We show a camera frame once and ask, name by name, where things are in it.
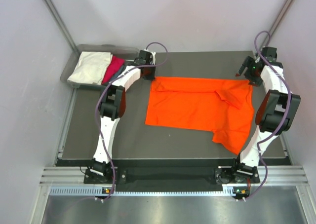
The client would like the clear plastic bin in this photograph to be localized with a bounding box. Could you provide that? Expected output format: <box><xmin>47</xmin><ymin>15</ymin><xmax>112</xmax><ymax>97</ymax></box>
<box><xmin>60</xmin><ymin>44</ymin><xmax>140</xmax><ymax>90</ymax></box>

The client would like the grey slotted cable duct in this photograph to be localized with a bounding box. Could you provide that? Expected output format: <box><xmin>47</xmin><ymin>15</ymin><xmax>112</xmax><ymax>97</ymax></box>
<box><xmin>49</xmin><ymin>186</ymin><xmax>250</xmax><ymax>197</ymax></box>

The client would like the aluminium frame rail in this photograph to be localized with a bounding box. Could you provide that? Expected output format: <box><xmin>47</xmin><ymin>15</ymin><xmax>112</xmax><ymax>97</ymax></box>
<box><xmin>39</xmin><ymin>166</ymin><xmax>308</xmax><ymax>190</ymax></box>

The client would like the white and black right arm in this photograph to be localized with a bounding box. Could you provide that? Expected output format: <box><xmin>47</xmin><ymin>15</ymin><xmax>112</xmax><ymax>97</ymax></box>
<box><xmin>230</xmin><ymin>56</ymin><xmax>301</xmax><ymax>183</ymax></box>

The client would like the orange t shirt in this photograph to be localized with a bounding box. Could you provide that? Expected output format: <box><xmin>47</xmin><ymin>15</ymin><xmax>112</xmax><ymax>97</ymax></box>
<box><xmin>145</xmin><ymin>76</ymin><xmax>254</xmax><ymax>154</ymax></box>

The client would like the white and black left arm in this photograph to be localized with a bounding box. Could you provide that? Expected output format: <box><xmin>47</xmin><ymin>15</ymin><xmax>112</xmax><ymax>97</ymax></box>
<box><xmin>85</xmin><ymin>49</ymin><xmax>156</xmax><ymax>184</ymax></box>

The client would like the crimson folded t shirt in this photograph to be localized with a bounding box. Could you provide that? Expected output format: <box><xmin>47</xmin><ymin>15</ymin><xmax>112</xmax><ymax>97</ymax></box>
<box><xmin>101</xmin><ymin>56</ymin><xmax>124</xmax><ymax>84</ymax></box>

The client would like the white folded t shirt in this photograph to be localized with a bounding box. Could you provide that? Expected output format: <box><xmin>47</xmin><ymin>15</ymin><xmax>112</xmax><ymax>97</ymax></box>
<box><xmin>67</xmin><ymin>51</ymin><xmax>113</xmax><ymax>85</ymax></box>

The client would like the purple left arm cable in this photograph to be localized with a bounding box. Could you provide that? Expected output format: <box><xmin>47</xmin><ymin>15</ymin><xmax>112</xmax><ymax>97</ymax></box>
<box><xmin>94</xmin><ymin>41</ymin><xmax>169</xmax><ymax>201</ymax></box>

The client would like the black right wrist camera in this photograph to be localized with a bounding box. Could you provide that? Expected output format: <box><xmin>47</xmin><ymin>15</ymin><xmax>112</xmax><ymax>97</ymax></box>
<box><xmin>261</xmin><ymin>46</ymin><xmax>277</xmax><ymax>63</ymax></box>

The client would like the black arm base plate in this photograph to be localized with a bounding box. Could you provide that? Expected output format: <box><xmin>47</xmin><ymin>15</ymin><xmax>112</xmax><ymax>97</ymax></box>
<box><xmin>83</xmin><ymin>158</ymin><xmax>260</xmax><ymax>185</ymax></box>

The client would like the blue grey folded t shirt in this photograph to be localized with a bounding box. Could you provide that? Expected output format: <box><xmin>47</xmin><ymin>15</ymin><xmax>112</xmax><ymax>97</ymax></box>
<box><xmin>109</xmin><ymin>65</ymin><xmax>126</xmax><ymax>81</ymax></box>

